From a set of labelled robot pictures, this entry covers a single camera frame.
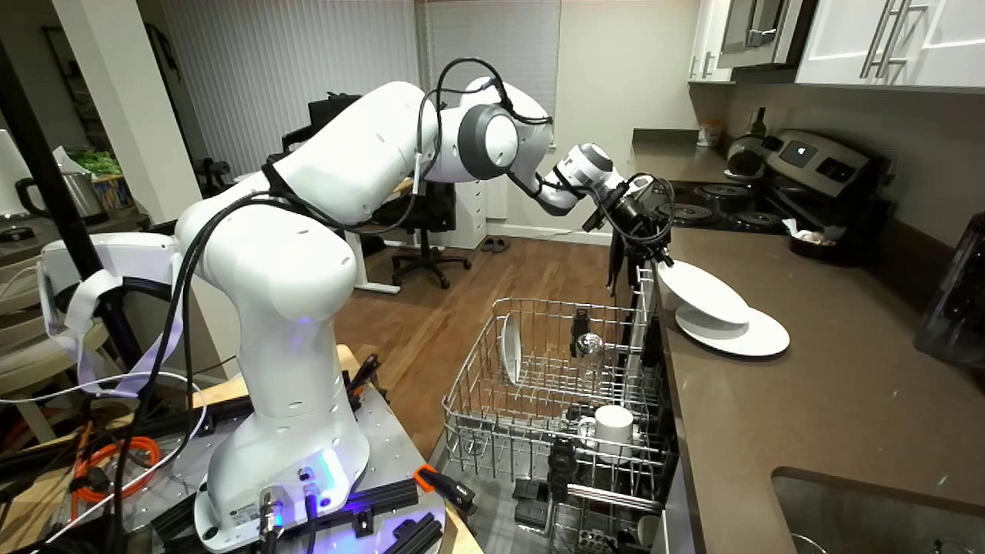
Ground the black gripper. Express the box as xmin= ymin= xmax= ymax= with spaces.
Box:
xmin=614 ymin=173 xmax=676 ymax=271

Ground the black and steel stove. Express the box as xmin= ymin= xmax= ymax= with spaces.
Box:
xmin=614 ymin=131 xmax=894 ymax=305

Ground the clear drinking glass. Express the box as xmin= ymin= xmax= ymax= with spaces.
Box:
xmin=568 ymin=305 xmax=640 ymax=364

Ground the white mug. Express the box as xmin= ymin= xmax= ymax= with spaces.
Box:
xmin=592 ymin=405 xmax=640 ymax=451

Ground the white drawer cabinet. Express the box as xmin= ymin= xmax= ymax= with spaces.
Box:
xmin=449 ymin=182 xmax=489 ymax=253

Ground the white upper cabinet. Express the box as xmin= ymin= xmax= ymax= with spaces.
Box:
xmin=687 ymin=0 xmax=736 ymax=87
xmin=795 ymin=0 xmax=985 ymax=90

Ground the black office chair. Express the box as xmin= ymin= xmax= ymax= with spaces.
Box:
xmin=371 ymin=179 xmax=475 ymax=291

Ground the dark cutlery basket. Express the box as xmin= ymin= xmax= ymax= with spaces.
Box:
xmin=508 ymin=442 xmax=668 ymax=554

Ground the steel microwave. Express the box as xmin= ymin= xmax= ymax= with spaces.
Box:
xmin=719 ymin=0 xmax=822 ymax=74

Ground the wooden top desk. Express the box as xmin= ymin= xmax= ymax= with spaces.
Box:
xmin=341 ymin=225 xmax=404 ymax=300

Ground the orange and black clamp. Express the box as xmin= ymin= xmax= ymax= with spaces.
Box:
xmin=412 ymin=463 xmax=481 ymax=518

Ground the metal robot table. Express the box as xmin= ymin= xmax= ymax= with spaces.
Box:
xmin=41 ymin=342 xmax=486 ymax=554

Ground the steel kitchen sink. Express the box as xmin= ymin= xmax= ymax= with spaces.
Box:
xmin=766 ymin=466 xmax=985 ymax=554

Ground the black computer monitor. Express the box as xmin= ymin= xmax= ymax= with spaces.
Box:
xmin=305 ymin=90 xmax=363 ymax=136

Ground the green leafy item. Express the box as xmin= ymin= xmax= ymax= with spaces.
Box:
xmin=67 ymin=147 xmax=122 ymax=182

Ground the black stand pole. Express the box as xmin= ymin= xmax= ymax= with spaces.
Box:
xmin=0 ymin=41 xmax=142 ymax=373

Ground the wire dishwasher rack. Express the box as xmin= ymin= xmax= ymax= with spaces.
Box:
xmin=438 ymin=266 xmax=680 ymax=518

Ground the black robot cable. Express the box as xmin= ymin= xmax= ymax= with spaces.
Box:
xmin=106 ymin=57 xmax=674 ymax=554

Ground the white strap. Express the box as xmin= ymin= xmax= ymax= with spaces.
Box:
xmin=36 ymin=230 xmax=194 ymax=399

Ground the orange cable roll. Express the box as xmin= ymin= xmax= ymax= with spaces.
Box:
xmin=67 ymin=435 xmax=167 ymax=506

